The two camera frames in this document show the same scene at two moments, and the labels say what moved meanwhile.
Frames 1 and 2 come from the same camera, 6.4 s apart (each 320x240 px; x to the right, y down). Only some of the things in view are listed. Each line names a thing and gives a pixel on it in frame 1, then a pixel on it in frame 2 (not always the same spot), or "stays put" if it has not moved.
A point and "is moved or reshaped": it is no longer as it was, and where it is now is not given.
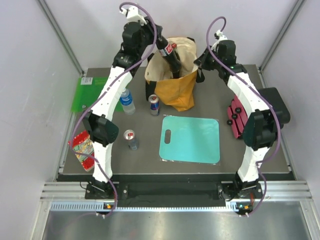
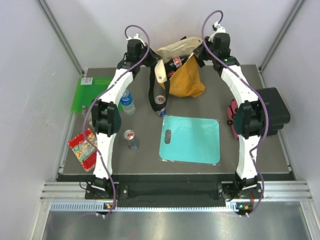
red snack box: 82,143 stays put
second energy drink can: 129,135 stays put
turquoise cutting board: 193,139 stays put
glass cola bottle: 173,59 → 172,65
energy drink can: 154,100 → 161,99
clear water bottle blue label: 126,100 stays put
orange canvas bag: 176,93 is moved or reshaped
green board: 88,89 stays put
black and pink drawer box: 238,115 stays put
